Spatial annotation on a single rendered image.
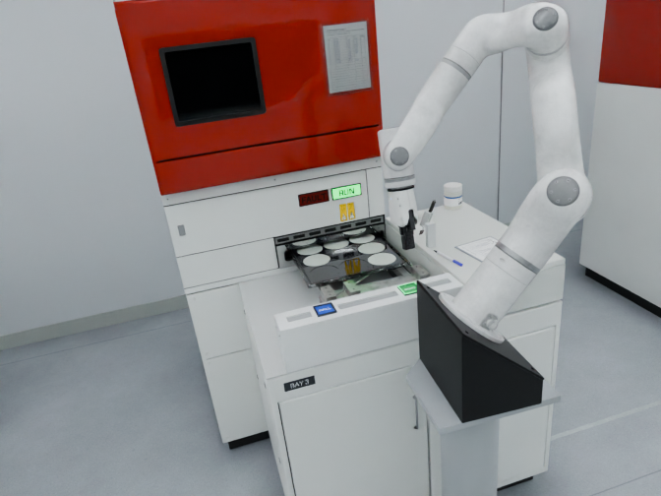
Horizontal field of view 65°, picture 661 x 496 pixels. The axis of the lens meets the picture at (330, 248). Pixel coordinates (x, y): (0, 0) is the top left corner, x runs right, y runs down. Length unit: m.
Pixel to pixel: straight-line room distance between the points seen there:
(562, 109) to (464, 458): 0.92
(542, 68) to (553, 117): 0.16
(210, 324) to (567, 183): 1.40
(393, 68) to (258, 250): 1.96
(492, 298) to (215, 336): 1.19
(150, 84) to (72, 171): 1.74
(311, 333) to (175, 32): 0.99
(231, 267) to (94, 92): 1.67
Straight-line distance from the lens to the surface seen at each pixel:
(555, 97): 1.35
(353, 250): 1.96
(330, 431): 1.65
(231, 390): 2.27
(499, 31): 1.41
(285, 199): 1.93
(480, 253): 1.73
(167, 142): 1.79
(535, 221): 1.26
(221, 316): 2.08
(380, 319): 1.48
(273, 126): 1.81
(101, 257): 3.58
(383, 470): 1.84
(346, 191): 1.98
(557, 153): 1.36
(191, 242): 1.94
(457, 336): 1.17
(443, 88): 1.40
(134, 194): 3.43
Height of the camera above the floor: 1.71
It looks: 24 degrees down
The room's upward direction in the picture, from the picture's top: 7 degrees counter-clockwise
